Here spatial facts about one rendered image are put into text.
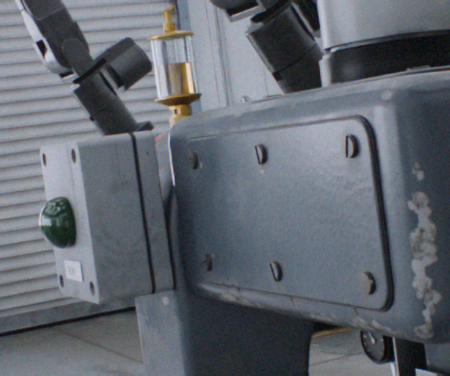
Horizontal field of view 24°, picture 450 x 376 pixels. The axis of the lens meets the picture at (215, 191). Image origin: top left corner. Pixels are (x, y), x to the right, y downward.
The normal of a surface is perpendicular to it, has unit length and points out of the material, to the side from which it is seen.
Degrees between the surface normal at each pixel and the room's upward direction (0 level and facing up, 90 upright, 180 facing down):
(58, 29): 91
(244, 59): 90
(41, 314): 90
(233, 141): 90
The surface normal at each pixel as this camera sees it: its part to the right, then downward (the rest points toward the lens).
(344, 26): -0.74, 0.14
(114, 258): 0.43, -0.01
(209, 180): -0.90, 0.14
